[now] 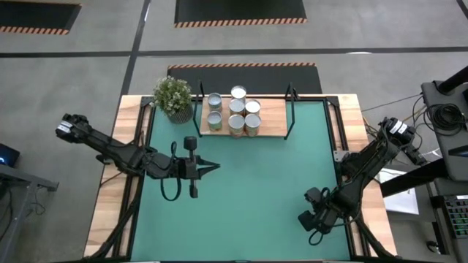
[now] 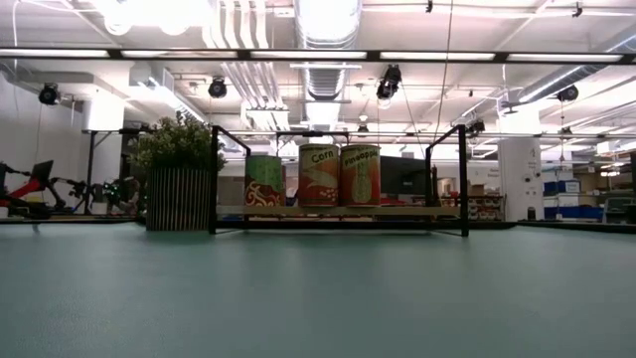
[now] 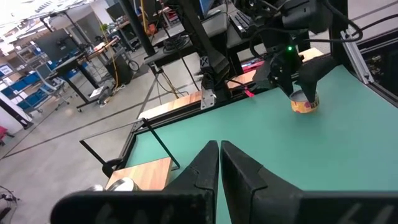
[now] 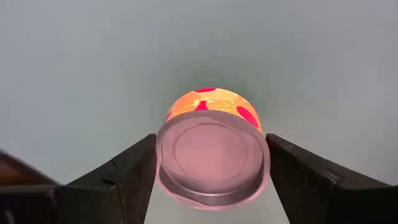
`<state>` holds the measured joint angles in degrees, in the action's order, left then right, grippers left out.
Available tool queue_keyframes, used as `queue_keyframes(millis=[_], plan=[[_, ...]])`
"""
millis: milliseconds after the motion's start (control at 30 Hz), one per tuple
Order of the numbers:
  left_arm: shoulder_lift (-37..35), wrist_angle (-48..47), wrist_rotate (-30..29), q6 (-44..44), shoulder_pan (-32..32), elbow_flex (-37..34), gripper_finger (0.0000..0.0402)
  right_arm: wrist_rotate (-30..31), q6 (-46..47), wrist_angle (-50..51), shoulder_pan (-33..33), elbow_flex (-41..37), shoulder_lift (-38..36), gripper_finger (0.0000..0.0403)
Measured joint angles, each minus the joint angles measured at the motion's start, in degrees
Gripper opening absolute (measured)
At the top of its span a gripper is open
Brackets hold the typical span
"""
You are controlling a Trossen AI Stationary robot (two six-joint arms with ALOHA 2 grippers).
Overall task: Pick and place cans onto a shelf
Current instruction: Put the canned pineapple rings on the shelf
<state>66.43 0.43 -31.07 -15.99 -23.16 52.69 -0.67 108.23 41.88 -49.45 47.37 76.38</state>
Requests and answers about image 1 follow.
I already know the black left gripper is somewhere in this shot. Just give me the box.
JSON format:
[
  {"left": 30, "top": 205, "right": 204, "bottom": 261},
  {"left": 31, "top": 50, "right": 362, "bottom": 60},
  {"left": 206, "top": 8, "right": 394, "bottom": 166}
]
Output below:
[{"left": 149, "top": 136, "right": 222, "bottom": 199}]

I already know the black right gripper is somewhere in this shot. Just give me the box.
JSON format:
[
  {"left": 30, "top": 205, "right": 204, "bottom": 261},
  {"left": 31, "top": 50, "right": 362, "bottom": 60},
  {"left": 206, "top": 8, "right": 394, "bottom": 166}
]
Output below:
[{"left": 298, "top": 187, "right": 339, "bottom": 233}]

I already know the spaghetti sauce can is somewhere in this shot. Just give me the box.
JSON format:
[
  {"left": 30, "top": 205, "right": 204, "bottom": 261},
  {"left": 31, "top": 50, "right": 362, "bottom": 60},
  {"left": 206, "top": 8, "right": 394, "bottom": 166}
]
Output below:
[{"left": 206, "top": 110, "right": 223, "bottom": 132}]

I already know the corn can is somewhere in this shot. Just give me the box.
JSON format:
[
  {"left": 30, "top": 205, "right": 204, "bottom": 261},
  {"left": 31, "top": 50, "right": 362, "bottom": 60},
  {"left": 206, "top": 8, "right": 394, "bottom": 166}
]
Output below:
[{"left": 227, "top": 113, "right": 246, "bottom": 139}]

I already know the pineapple can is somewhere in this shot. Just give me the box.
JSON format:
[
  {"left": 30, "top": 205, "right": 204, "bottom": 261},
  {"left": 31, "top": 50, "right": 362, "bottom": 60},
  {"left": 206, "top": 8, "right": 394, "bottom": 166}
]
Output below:
[{"left": 244, "top": 113, "right": 263, "bottom": 137}]

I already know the chicken soup can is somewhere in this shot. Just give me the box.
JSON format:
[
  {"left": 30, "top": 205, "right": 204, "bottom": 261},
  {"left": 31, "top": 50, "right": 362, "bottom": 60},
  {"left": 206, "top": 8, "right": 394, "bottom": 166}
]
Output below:
[{"left": 207, "top": 92, "right": 223, "bottom": 113}]

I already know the grey lid tin can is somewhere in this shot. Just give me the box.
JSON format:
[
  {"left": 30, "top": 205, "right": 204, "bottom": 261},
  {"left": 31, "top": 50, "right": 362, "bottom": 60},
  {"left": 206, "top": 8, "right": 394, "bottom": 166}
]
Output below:
[{"left": 228, "top": 98, "right": 246, "bottom": 116}]

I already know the orange label tin can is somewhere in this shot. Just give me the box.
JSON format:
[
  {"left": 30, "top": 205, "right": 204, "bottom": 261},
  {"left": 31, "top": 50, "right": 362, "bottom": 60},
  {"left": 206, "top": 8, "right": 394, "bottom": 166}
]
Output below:
[{"left": 244, "top": 99, "right": 262, "bottom": 116}]

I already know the green beans can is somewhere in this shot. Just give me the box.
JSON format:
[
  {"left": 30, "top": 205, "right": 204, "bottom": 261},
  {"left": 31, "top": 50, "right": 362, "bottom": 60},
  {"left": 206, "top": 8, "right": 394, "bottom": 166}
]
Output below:
[{"left": 230, "top": 85, "right": 248, "bottom": 102}]

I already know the green table mat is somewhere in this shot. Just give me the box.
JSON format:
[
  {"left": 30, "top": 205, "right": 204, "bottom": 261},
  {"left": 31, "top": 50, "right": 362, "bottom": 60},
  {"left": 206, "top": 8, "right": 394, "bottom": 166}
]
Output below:
[{"left": 130, "top": 97, "right": 352, "bottom": 262}]

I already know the white sheet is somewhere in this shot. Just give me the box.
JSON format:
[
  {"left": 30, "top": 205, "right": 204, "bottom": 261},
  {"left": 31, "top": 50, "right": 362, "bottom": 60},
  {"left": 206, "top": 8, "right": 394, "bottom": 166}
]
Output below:
[{"left": 376, "top": 167, "right": 420, "bottom": 216}]

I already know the potted plant in striped pot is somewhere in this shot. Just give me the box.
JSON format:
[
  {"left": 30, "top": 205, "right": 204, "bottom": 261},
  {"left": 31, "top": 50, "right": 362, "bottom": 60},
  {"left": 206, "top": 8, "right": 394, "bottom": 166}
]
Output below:
[{"left": 151, "top": 75, "right": 195, "bottom": 125}]

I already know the black metal beam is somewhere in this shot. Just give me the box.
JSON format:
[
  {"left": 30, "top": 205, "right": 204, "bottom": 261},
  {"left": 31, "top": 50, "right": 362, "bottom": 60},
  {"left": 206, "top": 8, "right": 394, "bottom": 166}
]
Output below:
[{"left": 380, "top": 159, "right": 450, "bottom": 198}]

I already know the black hazard-striped floor mat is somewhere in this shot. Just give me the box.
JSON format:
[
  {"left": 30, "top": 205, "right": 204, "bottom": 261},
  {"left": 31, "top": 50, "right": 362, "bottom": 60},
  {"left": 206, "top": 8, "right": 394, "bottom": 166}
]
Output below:
[
  {"left": 174, "top": 0, "right": 308, "bottom": 29},
  {"left": 0, "top": 0, "right": 82, "bottom": 36},
  {"left": 167, "top": 62, "right": 323, "bottom": 95}
]

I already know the backlit keyboard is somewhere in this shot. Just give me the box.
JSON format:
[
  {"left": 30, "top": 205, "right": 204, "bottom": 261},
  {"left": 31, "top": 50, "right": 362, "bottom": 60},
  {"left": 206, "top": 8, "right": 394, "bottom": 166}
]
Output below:
[{"left": 444, "top": 195, "right": 468, "bottom": 240}]

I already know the grey equipment cart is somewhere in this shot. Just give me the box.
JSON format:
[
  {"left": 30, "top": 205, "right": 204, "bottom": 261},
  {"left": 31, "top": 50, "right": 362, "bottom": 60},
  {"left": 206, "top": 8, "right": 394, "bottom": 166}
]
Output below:
[{"left": 420, "top": 65, "right": 468, "bottom": 183}]

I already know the grey side table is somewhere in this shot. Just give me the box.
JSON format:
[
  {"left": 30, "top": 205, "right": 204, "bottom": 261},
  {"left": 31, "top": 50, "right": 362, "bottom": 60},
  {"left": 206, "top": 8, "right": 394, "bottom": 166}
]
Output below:
[{"left": 0, "top": 163, "right": 59, "bottom": 263}]

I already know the black electronic device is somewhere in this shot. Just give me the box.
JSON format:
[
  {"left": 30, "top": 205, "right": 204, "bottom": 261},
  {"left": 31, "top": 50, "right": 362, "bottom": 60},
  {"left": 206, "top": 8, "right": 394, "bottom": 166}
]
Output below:
[{"left": 0, "top": 142, "right": 21, "bottom": 168}]

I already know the wooden shelf with black frame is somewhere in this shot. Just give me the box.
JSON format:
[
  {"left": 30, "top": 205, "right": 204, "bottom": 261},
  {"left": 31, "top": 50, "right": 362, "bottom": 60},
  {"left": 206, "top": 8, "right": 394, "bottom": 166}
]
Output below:
[{"left": 192, "top": 80, "right": 300, "bottom": 140}]

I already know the black table frame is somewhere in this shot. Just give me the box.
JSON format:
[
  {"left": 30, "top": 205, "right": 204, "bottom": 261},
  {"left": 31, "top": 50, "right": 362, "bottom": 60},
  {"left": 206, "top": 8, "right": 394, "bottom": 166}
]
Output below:
[{"left": 83, "top": 94, "right": 399, "bottom": 263}]

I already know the coiled black cable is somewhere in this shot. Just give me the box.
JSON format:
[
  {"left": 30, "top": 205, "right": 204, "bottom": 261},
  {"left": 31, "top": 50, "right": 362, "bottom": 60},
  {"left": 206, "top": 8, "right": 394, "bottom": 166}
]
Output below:
[{"left": 426, "top": 104, "right": 468, "bottom": 132}]

